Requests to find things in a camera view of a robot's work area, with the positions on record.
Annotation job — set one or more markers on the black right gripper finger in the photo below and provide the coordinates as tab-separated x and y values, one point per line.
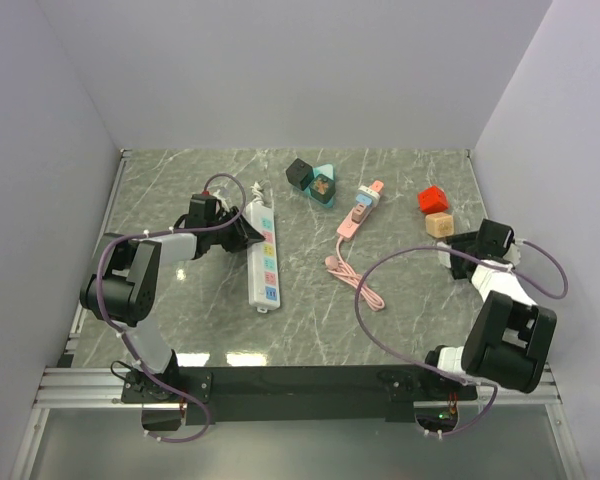
463	240
462	266

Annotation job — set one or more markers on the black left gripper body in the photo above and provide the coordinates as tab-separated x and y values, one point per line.
220	235

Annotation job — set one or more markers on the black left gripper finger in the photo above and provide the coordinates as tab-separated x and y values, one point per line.
229	216
240	235

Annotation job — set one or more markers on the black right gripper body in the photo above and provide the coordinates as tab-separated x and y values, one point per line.
472	251

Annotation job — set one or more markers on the white cube socket adapter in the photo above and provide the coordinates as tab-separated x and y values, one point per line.
444	255

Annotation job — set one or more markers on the beige cube socket adapter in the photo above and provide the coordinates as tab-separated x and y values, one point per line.
439	225

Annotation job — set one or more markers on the white power strip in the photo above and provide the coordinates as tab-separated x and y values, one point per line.
263	276

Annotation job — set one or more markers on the red cube socket adapter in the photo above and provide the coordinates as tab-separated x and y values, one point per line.
432	200

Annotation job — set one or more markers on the pink power strip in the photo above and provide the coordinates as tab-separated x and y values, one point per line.
347	229

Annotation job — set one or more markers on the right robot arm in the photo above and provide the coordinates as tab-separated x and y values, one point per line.
510	340

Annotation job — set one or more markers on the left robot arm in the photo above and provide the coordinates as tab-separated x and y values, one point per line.
126	271

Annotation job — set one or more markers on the black cube socket adapter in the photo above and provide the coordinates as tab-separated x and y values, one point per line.
299	174

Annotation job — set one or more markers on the white flat plug adapter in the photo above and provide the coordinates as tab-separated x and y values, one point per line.
367	196

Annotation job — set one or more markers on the dark green cube adapter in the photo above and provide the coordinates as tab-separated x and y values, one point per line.
322	188

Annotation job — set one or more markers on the teal triangular power strip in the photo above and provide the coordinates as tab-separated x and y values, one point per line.
329	171

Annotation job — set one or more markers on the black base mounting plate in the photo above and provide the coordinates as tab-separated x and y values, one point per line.
267	393

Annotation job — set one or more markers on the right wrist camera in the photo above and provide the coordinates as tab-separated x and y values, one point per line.
494	238

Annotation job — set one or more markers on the white power strip cable plug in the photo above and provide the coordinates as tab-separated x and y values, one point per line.
258	195

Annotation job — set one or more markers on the aluminium rail frame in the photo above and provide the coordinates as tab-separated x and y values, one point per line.
382	298

